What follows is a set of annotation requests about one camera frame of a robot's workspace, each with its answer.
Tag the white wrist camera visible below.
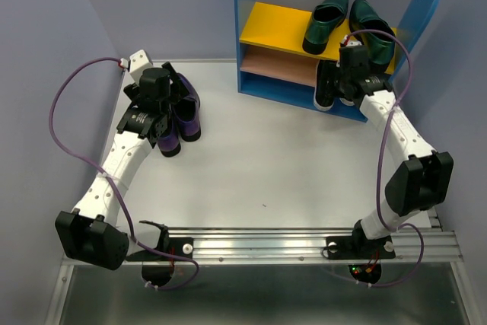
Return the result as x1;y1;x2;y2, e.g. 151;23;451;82
340;37;362;47
128;49;154;84

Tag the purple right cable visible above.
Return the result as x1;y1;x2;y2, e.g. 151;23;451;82
323;28;425;288

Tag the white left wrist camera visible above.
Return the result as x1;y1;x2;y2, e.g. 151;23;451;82
128;49;154;84

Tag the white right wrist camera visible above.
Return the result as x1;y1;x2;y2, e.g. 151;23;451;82
340;37;362;47

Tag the blue and yellow shoe shelf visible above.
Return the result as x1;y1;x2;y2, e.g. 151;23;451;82
234;0;440;109

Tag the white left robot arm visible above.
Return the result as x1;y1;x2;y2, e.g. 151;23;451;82
55;59;189;270

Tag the purple loafer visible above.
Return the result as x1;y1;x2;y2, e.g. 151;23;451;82
173;73;201;142
158;119;181;158

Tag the black sneaker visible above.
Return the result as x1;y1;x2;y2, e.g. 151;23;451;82
314;60;337;112
339;97;355;107

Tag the purple cable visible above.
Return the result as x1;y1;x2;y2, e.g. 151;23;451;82
48;57;200;291
323;28;425;288

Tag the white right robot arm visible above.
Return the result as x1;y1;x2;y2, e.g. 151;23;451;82
323;42;454;260

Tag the aluminium mounting rail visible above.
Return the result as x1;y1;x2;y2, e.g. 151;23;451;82
60;228;465;265

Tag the green loafer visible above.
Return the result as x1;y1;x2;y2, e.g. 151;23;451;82
302;0;349;55
349;0;395;74

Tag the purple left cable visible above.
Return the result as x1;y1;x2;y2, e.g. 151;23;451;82
48;57;200;291

